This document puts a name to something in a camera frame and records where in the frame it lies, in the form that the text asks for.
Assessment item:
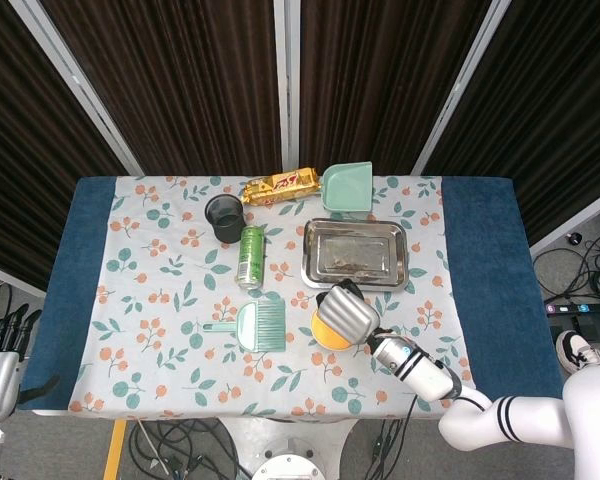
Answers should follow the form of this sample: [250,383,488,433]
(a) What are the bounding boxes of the stainless steel tray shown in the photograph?
[300,217,412,292]

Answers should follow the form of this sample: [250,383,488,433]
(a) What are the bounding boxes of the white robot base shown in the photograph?
[252,452,329,480]

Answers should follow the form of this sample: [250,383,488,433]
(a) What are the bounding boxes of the black cables under table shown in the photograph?
[128,418,244,480]

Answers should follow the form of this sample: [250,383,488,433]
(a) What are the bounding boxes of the gold snack package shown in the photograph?
[240,167,323,207]

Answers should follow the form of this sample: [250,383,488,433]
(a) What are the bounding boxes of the black and white sneaker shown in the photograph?
[555,329,600,375]

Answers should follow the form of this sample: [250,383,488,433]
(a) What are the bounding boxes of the black floor cable bundle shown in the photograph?
[532,233,600,302]

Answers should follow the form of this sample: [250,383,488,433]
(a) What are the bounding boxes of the green drink can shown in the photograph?
[236,224,267,292]

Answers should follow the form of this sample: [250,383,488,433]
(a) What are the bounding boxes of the floral white tablecloth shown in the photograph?
[68,174,480,419]

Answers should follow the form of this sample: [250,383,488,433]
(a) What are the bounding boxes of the mint green dustpan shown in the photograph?
[321,160,374,217]

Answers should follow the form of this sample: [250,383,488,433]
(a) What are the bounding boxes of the yellow bowl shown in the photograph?
[310,302,355,351]

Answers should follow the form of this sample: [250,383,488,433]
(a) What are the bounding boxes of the blue table cover cloth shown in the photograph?
[17,175,569,416]

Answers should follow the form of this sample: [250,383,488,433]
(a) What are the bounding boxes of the black mesh cup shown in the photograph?
[204,193,245,245]

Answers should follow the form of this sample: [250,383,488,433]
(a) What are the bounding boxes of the mint green hand brush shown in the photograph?
[202,298,287,354]

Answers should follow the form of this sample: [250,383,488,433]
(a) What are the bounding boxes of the white partition post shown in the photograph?
[528,183,600,257]
[273,0,302,172]
[411,0,512,176]
[8,0,144,176]

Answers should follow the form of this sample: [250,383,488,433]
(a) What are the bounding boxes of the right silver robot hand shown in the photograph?
[315,279,382,347]

